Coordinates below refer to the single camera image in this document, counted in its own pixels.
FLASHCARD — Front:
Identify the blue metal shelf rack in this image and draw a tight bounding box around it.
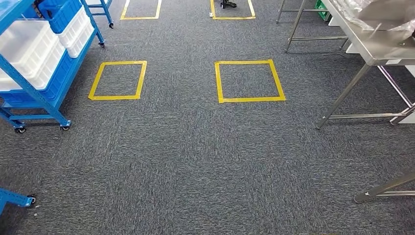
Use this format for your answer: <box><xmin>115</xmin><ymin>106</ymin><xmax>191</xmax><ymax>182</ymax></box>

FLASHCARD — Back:
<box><xmin>0</xmin><ymin>188</ymin><xmax>37</xmax><ymax>215</ymax></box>

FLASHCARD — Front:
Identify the yellow floor tape square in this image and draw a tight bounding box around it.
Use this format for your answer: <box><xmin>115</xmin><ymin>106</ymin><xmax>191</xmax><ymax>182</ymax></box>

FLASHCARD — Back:
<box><xmin>120</xmin><ymin>0</ymin><xmax>162</xmax><ymax>21</ymax></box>
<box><xmin>214</xmin><ymin>59</ymin><xmax>287</xmax><ymax>104</ymax></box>

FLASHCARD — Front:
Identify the steel table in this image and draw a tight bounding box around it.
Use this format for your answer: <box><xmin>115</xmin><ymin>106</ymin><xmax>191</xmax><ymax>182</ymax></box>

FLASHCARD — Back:
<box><xmin>276</xmin><ymin>0</ymin><xmax>351</xmax><ymax>53</ymax></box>
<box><xmin>315</xmin><ymin>0</ymin><xmax>415</xmax><ymax>130</ymax></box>

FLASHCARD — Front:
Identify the blue wheeled rack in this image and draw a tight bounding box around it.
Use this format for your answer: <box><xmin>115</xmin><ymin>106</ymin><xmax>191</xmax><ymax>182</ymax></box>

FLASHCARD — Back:
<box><xmin>83</xmin><ymin>0</ymin><xmax>115</xmax><ymax>29</ymax></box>
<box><xmin>0</xmin><ymin>0</ymin><xmax>106</xmax><ymax>134</ymax></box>

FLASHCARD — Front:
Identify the blue plastic crate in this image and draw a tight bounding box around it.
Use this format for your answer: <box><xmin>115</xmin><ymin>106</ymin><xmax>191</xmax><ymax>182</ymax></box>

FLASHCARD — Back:
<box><xmin>23</xmin><ymin>0</ymin><xmax>83</xmax><ymax>34</ymax></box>
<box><xmin>0</xmin><ymin>51</ymin><xmax>77</xmax><ymax>104</ymax></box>

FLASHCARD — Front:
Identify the white plastic crate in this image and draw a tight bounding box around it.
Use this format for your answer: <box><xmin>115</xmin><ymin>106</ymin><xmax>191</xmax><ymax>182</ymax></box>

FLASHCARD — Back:
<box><xmin>56</xmin><ymin>6</ymin><xmax>95</xmax><ymax>59</ymax></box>
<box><xmin>0</xmin><ymin>19</ymin><xmax>67</xmax><ymax>92</ymax></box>

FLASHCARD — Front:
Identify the green plastic crate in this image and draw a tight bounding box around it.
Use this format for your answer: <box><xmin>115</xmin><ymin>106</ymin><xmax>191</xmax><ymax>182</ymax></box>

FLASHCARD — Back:
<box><xmin>314</xmin><ymin>0</ymin><xmax>331</xmax><ymax>21</ymax></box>

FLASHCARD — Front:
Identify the clear plastic sheet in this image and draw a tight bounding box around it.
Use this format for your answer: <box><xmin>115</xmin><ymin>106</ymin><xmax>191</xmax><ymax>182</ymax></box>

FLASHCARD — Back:
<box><xmin>332</xmin><ymin>0</ymin><xmax>415</xmax><ymax>32</ymax></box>

